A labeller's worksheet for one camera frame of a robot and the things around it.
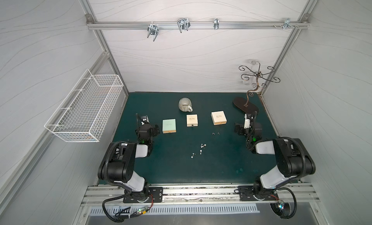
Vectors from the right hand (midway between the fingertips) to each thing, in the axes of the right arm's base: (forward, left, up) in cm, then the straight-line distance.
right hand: (244, 122), depth 95 cm
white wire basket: (-17, +87, +27) cm, 93 cm away
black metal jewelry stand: (+19, -6, -5) cm, 21 cm away
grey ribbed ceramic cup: (+14, +41, -1) cm, 43 cm away
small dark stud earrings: (-7, +20, -5) cm, 22 cm away
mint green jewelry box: (-3, +51, -3) cm, 51 cm away
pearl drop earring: (-16, +28, -5) cm, 33 cm away
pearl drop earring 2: (-19, +29, -5) cm, 35 cm away
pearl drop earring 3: (-21, +33, -6) cm, 40 cm away
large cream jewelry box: (+5, +16, -3) cm, 17 cm away
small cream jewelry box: (+2, +35, -3) cm, 35 cm away
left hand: (-6, +64, +1) cm, 64 cm away
